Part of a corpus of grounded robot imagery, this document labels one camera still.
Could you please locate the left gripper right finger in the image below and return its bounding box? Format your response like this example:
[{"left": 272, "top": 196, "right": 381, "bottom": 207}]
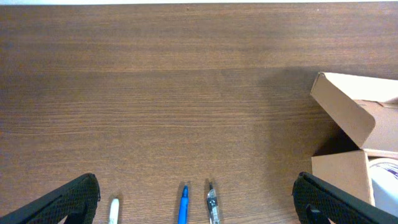
[{"left": 292, "top": 172, "right": 397, "bottom": 224}]

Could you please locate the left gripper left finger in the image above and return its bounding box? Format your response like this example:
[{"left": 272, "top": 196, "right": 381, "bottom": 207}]
[{"left": 1, "top": 173, "right": 101, "bottom": 224}]

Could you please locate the black and white marker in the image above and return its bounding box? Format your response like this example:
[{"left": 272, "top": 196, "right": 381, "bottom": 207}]
[{"left": 108, "top": 198, "right": 120, "bottom": 224}]

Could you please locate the cream masking tape roll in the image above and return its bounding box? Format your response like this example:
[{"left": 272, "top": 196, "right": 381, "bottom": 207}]
[{"left": 369, "top": 158, "right": 398, "bottom": 216}]

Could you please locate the brown cardboard box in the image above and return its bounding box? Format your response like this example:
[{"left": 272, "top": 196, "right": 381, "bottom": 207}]
[{"left": 310, "top": 72, "right": 397, "bottom": 205}]

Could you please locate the black ballpoint pen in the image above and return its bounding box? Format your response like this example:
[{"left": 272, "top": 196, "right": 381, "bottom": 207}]
[{"left": 206, "top": 182, "right": 221, "bottom": 224}]

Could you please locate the blue ballpoint pen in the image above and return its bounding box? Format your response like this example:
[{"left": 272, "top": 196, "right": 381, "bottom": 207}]
[{"left": 177, "top": 185, "right": 189, "bottom": 224}]

